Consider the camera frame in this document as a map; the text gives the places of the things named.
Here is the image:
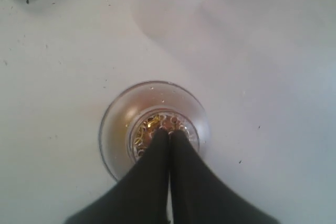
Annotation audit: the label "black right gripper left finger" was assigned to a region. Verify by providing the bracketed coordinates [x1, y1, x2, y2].
[66, 129, 170, 223]

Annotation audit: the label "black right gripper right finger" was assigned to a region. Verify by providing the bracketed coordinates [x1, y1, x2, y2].
[170, 130, 278, 223]

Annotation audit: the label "gold foil piece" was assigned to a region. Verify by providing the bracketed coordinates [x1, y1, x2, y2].
[133, 114, 160, 152]

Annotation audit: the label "clear dome jar lid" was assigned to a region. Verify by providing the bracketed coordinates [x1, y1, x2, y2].
[98, 80, 211, 181]

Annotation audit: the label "wooden block pieces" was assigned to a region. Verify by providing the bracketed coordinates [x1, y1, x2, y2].
[159, 115, 185, 132]

